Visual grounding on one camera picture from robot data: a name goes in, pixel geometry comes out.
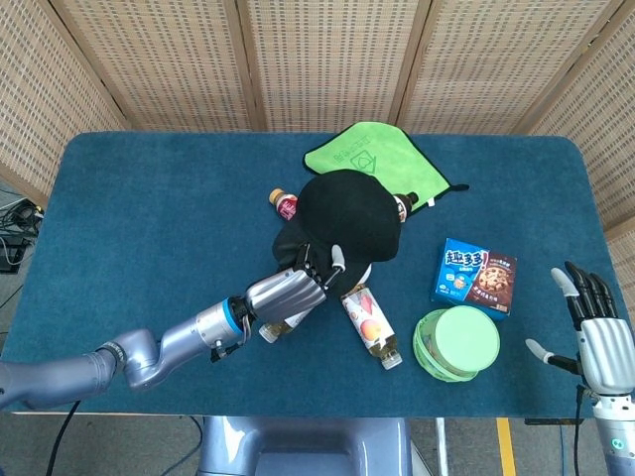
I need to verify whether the blue felt table cover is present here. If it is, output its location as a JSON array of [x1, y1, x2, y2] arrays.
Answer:
[[0, 131, 635, 417]]

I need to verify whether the white table leg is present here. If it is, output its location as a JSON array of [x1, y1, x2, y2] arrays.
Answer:
[[435, 416, 447, 476]]

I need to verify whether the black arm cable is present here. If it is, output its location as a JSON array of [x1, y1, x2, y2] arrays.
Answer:
[[572, 386, 585, 476], [47, 401, 81, 476]]

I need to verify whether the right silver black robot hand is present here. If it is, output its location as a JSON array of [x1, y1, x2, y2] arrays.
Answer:
[[524, 261, 635, 396]]

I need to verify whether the red label drink bottle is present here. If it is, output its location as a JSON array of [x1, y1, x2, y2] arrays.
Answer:
[[268, 188, 300, 222]]

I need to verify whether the yellow floor tape strip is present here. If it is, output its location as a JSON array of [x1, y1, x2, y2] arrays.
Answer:
[[495, 416, 518, 476]]

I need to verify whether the blue-grey robot torso base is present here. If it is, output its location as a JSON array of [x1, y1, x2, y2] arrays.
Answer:
[[196, 415, 414, 476]]

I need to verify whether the woven wooden folding screen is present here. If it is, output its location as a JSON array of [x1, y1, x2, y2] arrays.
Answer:
[[0, 0, 635, 323]]

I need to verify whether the black floor cables bundle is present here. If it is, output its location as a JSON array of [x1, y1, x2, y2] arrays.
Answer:
[[0, 197, 46, 237]]

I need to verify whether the black power adapter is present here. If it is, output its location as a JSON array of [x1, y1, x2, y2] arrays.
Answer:
[[0, 236, 27, 272]]

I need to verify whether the blue cookie box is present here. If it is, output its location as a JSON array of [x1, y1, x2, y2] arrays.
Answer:
[[429, 237, 518, 319]]

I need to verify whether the green round lidded container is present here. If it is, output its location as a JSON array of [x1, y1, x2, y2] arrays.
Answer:
[[412, 304, 501, 384]]

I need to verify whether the peach label tea bottle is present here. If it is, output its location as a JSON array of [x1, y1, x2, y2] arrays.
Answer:
[[339, 283, 404, 372]]

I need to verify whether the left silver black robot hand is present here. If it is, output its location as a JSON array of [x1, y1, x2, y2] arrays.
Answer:
[[242, 242, 347, 323]]

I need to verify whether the black baseball cap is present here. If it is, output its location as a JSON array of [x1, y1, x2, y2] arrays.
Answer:
[[271, 168, 403, 277]]

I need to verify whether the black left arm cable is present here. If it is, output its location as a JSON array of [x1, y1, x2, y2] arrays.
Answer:
[[47, 401, 81, 476]]

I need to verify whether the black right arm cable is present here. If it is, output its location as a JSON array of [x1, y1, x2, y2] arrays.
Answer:
[[572, 386, 585, 476]]

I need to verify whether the dark label tea bottle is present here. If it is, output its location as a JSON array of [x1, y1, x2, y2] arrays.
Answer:
[[393, 191, 422, 223]]

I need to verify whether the green microfiber cloth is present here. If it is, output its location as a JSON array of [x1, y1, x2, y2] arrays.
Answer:
[[303, 120, 470, 213]]

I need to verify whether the green apple label tea bottle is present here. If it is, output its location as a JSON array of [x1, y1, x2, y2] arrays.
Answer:
[[258, 309, 312, 344]]

